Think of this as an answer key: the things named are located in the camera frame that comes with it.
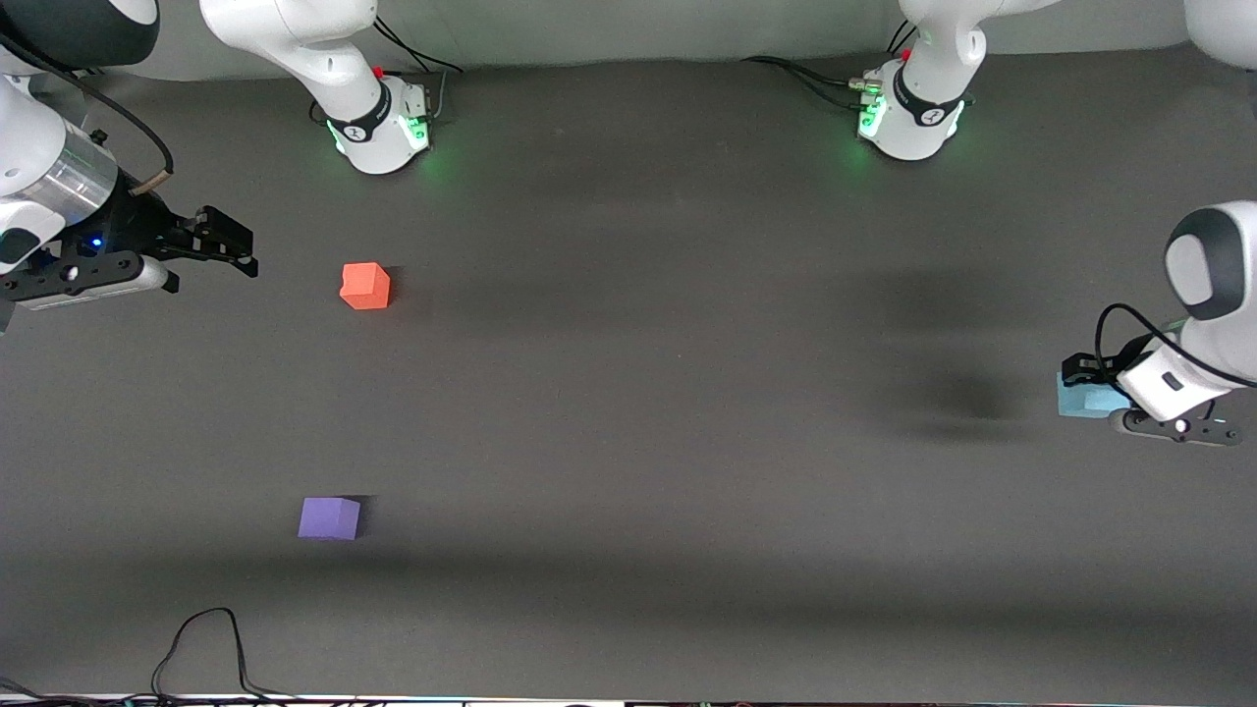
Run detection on orange foam block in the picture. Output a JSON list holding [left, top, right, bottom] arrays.
[[339, 262, 392, 311]]

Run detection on black looped cable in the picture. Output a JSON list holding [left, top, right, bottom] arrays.
[[150, 607, 296, 703]]

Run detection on light blue foam block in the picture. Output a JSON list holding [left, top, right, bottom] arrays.
[[1057, 370, 1132, 421]]

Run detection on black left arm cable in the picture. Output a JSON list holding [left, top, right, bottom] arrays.
[[1096, 303, 1257, 390]]

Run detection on black left base cable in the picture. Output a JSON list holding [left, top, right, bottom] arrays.
[[741, 56, 870, 111]]

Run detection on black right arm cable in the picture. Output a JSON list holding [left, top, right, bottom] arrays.
[[0, 29, 176, 197]]

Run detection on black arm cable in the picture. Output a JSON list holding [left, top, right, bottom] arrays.
[[0, 29, 176, 197], [1096, 303, 1257, 390]]

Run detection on purple foam block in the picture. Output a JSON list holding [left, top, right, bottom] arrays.
[[298, 497, 362, 542]]

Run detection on dark grey table mat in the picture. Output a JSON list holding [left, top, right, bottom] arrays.
[[0, 39, 1257, 703]]

